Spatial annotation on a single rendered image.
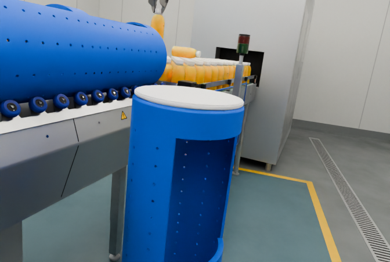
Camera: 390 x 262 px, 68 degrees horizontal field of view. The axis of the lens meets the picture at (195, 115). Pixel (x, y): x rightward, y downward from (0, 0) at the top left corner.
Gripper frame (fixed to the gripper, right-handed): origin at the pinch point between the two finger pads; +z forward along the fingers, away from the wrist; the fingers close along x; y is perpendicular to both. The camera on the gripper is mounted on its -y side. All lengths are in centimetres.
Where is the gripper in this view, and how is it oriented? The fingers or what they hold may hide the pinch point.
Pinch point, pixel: (158, 10)
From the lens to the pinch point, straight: 153.9
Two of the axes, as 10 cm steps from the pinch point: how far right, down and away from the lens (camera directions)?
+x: 9.1, 1.9, -3.6
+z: -1.2, 9.7, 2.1
